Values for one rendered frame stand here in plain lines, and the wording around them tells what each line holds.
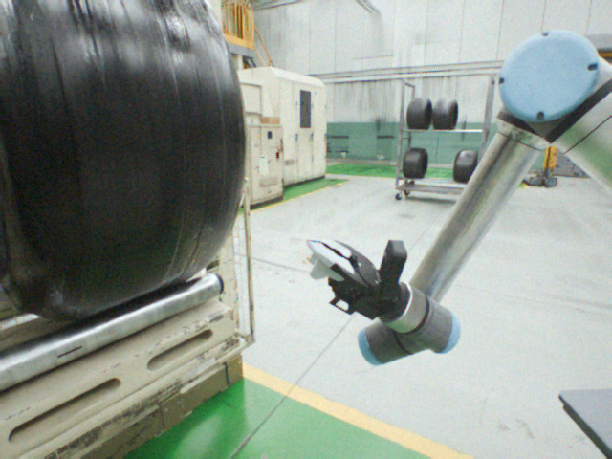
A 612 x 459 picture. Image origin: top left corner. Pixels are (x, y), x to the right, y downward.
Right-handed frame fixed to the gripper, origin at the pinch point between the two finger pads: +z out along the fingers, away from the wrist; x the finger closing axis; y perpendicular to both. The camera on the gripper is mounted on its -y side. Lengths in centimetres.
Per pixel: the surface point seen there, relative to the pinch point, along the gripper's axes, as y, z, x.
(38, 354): 22.2, 26.3, -20.8
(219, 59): -14.1, 26.5, 1.0
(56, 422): 28.6, 20.3, -25.0
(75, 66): -9.6, 35.4, -12.3
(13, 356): 22.6, 28.5, -21.9
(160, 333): 23.0, 13.3, -10.8
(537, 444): 31, -138, 10
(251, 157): 188, -42, 419
